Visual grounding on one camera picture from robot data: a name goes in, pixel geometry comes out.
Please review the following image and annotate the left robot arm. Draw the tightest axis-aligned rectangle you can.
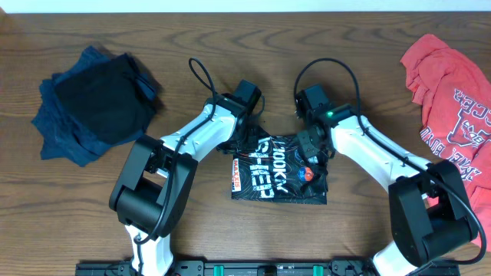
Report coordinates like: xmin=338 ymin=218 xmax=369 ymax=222
xmin=109 ymin=80 xmax=262 ymax=275

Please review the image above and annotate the red soccer t-shirt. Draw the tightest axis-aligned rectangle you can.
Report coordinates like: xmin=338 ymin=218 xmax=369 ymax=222
xmin=400 ymin=34 xmax=490 ymax=233

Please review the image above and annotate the folded navy blue garment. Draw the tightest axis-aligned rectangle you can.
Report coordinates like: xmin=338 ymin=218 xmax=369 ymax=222
xmin=32 ymin=46 xmax=157 ymax=166

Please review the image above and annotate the folded black garment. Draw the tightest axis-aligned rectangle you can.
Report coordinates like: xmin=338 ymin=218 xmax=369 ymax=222
xmin=54 ymin=54 xmax=156 ymax=144

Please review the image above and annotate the black orange-patterned jersey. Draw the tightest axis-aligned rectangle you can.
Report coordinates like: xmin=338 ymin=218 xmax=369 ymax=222
xmin=231 ymin=134 xmax=328 ymax=205

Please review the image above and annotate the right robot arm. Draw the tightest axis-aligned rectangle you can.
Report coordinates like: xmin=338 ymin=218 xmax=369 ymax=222
xmin=294 ymin=85 xmax=482 ymax=275

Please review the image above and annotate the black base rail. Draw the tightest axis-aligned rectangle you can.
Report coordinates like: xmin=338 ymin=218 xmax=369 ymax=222
xmin=75 ymin=255 xmax=460 ymax=276

